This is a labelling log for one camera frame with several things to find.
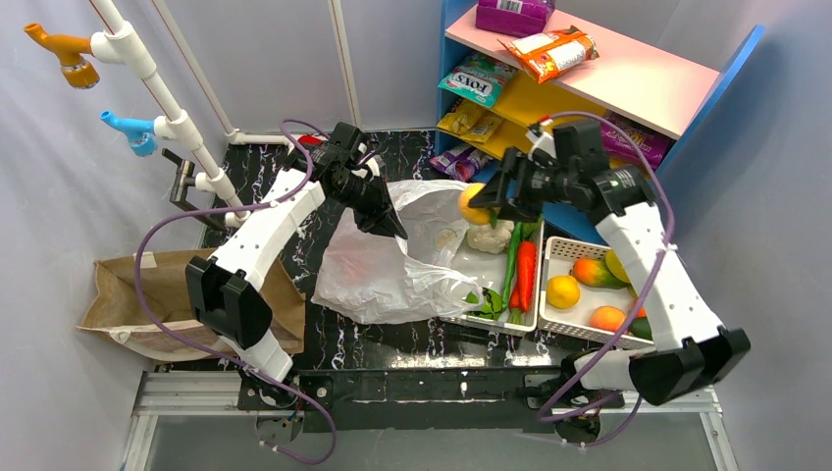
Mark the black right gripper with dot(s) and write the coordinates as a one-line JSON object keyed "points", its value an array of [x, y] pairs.
{"points": [[518, 184]]}

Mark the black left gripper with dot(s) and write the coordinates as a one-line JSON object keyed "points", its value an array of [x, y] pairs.
{"points": [[367, 200]]}

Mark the white plastic grocery bag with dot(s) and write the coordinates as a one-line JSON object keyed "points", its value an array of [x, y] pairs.
{"points": [[373, 279]]}

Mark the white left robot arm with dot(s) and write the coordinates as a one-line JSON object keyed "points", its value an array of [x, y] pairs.
{"points": [[224, 288]]}

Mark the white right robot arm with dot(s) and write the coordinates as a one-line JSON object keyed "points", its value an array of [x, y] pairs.
{"points": [[691, 347]]}

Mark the purple snack bag right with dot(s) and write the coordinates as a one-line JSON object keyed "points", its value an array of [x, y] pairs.
{"points": [[653, 144]]}

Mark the purple snack bag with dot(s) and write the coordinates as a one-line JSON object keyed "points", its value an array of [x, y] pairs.
{"points": [[653, 144], [462, 162], [517, 18]]}

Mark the purple snack bag bottom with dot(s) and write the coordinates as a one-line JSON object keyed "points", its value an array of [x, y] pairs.
{"points": [[462, 162]]}

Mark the orange snack bag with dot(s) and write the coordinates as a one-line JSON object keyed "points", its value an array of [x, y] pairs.
{"points": [[550, 54]]}

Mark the green Fox's candy bag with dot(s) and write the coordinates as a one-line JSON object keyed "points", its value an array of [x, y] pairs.
{"points": [[479, 78]]}

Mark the purple snack bag top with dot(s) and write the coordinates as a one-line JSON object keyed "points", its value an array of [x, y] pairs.
{"points": [[517, 18]]}

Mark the brown paper bag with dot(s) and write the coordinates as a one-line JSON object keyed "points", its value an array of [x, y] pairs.
{"points": [[116, 315]]}

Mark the red pepper toy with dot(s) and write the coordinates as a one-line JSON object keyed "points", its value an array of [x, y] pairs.
{"points": [[310, 139]]}

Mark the white fruit basket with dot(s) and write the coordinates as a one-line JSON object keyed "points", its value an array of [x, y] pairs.
{"points": [[559, 256]]}

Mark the red green mango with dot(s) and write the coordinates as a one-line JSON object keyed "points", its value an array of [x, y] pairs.
{"points": [[594, 273]]}

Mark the yellow starfruit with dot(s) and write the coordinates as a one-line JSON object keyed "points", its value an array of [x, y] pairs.
{"points": [[615, 267]]}

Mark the green chili pepper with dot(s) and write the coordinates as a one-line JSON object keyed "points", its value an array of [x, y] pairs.
{"points": [[522, 232]]}

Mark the white cauliflower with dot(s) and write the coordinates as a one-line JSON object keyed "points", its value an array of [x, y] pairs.
{"points": [[490, 239]]}

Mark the yellow lemon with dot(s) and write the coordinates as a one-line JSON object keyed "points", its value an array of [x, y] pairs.
{"points": [[562, 292]]}

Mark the yellow snack packet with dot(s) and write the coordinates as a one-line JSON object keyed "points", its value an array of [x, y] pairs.
{"points": [[469, 121]]}

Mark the colourful wooden shelf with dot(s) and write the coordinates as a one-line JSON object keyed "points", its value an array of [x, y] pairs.
{"points": [[657, 89]]}

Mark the white vegetable basket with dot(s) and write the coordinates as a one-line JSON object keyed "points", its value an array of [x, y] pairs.
{"points": [[488, 270]]}

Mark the orange carrot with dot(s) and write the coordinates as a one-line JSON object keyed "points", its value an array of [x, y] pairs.
{"points": [[526, 271]]}

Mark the orange peach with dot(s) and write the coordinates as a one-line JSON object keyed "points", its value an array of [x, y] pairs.
{"points": [[608, 318]]}

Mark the green watermelon toy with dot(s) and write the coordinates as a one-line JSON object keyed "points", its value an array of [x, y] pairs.
{"points": [[492, 306]]}

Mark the dark metal hook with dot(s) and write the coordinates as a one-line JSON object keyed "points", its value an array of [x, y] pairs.
{"points": [[185, 179]]}

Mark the blue pipe hook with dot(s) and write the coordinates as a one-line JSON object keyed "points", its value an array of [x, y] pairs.
{"points": [[140, 134]]}

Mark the white pvc pipe rack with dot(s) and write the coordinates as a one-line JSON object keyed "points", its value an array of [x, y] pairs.
{"points": [[119, 43]]}

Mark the orange pipe hook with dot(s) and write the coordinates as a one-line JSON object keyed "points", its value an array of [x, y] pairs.
{"points": [[70, 51]]}

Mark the aluminium base frame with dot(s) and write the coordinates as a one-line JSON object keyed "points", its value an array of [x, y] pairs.
{"points": [[440, 419]]}

